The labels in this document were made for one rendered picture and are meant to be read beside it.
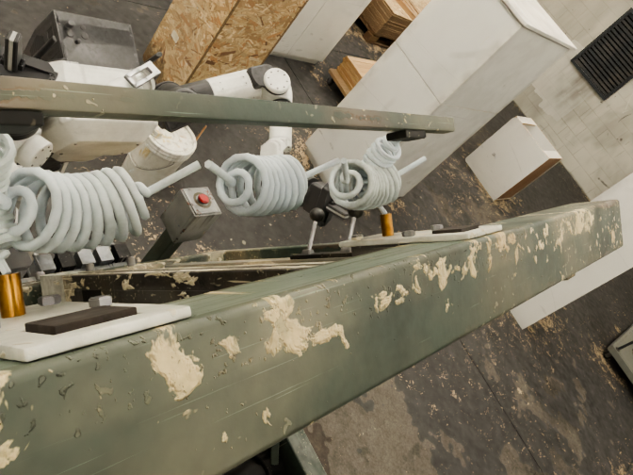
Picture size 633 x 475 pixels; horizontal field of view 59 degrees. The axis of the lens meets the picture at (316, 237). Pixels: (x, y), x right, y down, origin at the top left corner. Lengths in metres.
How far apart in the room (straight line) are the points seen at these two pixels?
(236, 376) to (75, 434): 0.11
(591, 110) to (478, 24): 5.95
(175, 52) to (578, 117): 7.02
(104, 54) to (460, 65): 2.55
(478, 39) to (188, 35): 1.71
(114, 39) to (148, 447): 1.29
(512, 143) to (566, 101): 3.34
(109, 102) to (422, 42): 3.46
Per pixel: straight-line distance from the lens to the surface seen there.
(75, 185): 0.46
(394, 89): 3.88
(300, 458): 1.88
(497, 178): 6.39
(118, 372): 0.32
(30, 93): 0.40
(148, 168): 3.07
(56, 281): 1.51
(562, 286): 5.00
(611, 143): 9.36
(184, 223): 1.98
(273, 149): 1.56
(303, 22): 5.03
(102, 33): 1.53
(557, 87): 9.65
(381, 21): 6.84
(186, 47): 3.59
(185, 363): 0.34
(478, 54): 3.62
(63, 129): 1.41
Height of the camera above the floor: 2.23
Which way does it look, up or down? 36 degrees down
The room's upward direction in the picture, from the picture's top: 47 degrees clockwise
